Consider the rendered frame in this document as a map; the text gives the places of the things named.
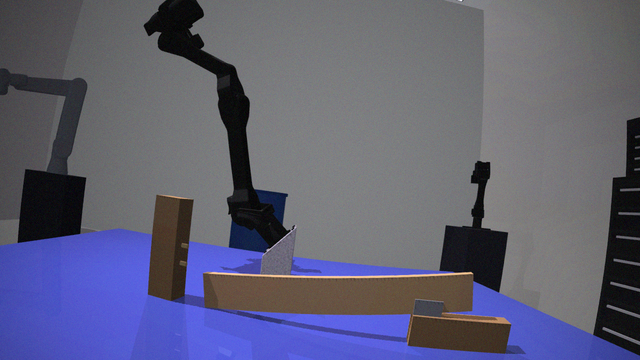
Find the long wooden rail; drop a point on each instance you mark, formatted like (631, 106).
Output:
(337, 295)

